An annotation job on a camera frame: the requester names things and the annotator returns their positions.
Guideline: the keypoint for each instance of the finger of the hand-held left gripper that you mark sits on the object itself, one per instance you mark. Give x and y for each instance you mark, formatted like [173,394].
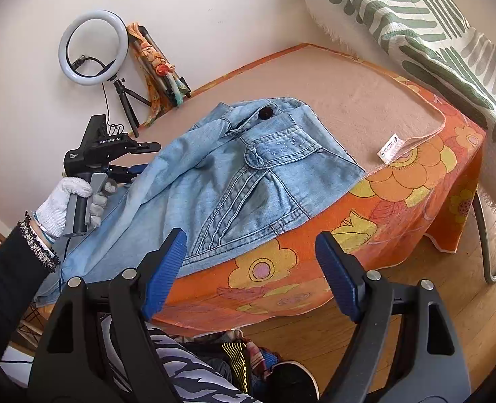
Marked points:
[135,170]

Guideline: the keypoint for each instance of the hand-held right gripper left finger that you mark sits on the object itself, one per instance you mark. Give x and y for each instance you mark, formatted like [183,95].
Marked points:
[168,268]

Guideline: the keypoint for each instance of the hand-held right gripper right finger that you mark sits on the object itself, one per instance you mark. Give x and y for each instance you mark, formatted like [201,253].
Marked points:
[336,268]

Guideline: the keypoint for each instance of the light blue denim pants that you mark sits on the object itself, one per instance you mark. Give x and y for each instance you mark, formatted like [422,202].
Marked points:
[214,176]

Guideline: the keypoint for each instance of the person's left forearm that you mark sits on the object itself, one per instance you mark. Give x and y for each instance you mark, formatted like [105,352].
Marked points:
[8,285]

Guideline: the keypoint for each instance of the person's left hand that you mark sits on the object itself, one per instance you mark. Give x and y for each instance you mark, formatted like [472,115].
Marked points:
[59,205]

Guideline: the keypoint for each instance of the small black tripod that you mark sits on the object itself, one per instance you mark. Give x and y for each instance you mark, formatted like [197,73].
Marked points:
[124,100]

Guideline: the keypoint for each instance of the orange floral bed cover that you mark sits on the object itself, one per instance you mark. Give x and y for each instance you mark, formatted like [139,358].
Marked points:
[399,205]

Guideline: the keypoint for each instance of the grey folded tripod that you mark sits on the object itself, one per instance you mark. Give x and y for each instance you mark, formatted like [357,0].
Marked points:
[178,86]

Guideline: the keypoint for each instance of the folded tripod with colourful scarf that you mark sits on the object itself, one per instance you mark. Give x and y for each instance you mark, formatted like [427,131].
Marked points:
[155,63]

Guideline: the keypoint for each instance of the zebra print trousers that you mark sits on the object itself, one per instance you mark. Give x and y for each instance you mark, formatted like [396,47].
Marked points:
[189,369]

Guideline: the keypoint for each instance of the colourful clothes pile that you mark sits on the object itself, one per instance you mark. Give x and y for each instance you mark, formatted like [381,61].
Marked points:
[239,352]

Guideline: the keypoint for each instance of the black shoe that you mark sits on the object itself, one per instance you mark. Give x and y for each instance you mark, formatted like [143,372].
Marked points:
[294,382]

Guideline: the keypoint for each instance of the beige blanket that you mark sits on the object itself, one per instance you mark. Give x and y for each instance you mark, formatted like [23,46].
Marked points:
[357,105]

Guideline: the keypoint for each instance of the green striped white cloth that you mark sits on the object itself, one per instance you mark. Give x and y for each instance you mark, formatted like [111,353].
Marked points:
[420,25]

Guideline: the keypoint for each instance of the metal chair frame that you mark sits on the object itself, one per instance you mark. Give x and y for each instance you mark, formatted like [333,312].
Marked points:
[485,252]

